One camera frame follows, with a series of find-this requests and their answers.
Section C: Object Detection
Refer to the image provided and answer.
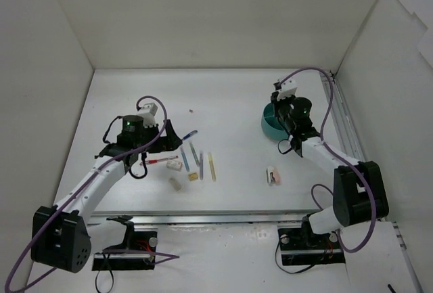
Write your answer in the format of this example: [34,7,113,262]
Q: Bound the blue slim highlighter pen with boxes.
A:
[180,146,190,173]

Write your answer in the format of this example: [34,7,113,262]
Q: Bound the aluminium rail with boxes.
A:
[319,72,365,161]
[88,210,314,225]

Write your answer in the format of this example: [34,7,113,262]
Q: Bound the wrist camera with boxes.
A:
[271,78,298,101]
[137,103,158,128]

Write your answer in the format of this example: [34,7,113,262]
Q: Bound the yellow slim highlighter pen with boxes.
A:
[208,152,217,182]

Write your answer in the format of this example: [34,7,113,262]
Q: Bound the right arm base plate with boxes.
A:
[277,227,346,268]

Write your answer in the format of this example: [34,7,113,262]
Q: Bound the yellow eraser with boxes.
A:
[188,173,199,181]

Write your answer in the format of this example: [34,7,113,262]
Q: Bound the purple slim highlighter pen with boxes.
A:
[199,150,204,181]

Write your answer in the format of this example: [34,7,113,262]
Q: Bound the teal round desk organizer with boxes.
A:
[260,104,287,141]

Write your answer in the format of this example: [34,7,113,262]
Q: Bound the blue gel pen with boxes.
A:
[182,130,198,141]

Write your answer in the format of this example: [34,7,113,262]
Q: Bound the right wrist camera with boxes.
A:
[271,78,298,101]

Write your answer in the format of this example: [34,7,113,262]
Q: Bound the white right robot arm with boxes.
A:
[271,91,389,253]

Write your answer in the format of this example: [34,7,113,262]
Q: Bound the small white pink stapler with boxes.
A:
[266,166,280,186]

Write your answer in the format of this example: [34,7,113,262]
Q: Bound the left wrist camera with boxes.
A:
[137,103,158,128]

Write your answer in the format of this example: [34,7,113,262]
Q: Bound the dirty white eraser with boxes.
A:
[168,177,183,191]

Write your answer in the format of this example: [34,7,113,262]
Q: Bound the aluminium right rail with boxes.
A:
[319,72,365,161]

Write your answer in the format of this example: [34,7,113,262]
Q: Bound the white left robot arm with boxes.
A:
[30,115,182,273]

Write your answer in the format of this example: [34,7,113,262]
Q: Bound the aluminium front rail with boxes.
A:
[88,210,314,225]

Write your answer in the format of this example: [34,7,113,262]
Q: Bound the red gel pen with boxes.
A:
[140,155,179,166]

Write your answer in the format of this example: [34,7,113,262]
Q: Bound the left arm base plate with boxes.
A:
[91,229,158,271]

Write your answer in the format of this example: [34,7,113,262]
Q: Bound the green slim highlighter pen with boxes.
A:
[188,140,200,166]

